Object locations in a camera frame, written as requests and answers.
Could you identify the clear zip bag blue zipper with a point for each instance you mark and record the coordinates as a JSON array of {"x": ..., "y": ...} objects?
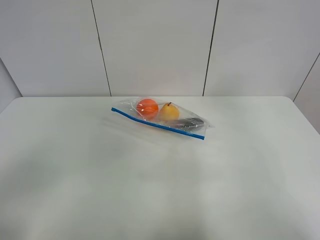
[{"x": 127, "y": 108}]

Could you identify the yellow toy pear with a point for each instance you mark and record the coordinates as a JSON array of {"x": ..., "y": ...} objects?
[{"x": 169, "y": 112}]

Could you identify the orange toy fruit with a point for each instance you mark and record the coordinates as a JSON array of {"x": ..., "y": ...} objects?
[{"x": 147, "y": 108}]

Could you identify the dark purple toy eggplant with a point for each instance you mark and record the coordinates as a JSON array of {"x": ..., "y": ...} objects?
[{"x": 188, "y": 124}]

